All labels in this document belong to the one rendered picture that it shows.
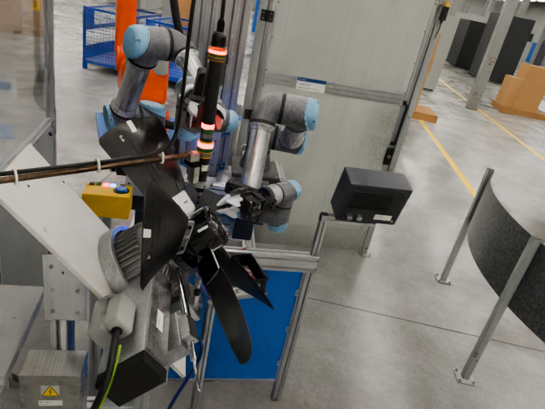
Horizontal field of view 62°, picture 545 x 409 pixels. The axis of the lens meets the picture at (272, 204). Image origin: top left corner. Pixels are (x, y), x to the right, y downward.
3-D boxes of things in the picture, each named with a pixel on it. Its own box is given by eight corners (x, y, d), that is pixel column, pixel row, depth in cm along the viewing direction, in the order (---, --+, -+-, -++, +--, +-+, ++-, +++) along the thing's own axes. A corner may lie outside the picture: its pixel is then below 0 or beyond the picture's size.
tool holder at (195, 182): (191, 191, 120) (195, 157, 116) (177, 181, 124) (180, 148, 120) (217, 186, 126) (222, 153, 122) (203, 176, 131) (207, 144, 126)
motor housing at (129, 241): (152, 328, 121) (194, 305, 119) (96, 271, 110) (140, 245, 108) (158, 276, 141) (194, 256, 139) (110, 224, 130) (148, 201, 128)
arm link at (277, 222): (258, 220, 172) (263, 195, 167) (286, 226, 172) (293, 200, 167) (256, 230, 165) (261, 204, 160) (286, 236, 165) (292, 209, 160)
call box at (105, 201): (81, 219, 159) (81, 192, 154) (87, 206, 168) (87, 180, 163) (128, 223, 163) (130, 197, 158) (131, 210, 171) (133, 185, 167)
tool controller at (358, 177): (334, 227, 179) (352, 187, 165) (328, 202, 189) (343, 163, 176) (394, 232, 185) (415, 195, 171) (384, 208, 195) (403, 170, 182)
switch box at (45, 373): (32, 405, 131) (28, 349, 121) (87, 405, 134) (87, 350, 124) (22, 433, 123) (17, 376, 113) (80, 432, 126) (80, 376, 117)
